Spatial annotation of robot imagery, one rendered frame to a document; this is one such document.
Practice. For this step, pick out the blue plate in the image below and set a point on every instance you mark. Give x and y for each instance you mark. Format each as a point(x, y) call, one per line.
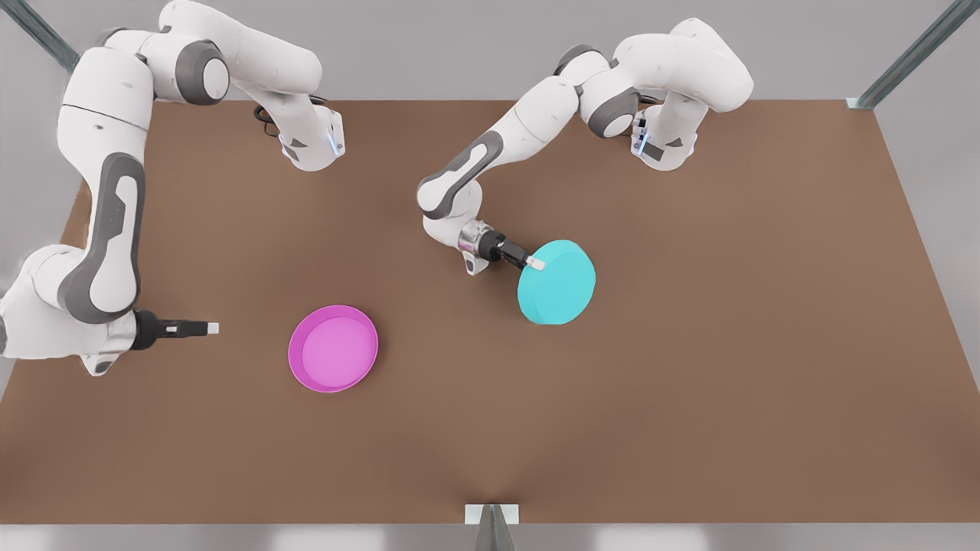
point(556, 283)

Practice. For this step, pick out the silver frame post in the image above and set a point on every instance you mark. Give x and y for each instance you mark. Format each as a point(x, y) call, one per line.
point(491, 526)
point(907, 57)
point(46, 34)

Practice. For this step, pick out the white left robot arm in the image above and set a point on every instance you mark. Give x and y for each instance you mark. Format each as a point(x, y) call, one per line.
point(536, 115)

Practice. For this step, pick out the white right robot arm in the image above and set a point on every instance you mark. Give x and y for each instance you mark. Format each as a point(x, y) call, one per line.
point(107, 229)

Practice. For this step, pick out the pink plate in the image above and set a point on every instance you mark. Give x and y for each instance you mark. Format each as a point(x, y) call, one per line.
point(333, 349)

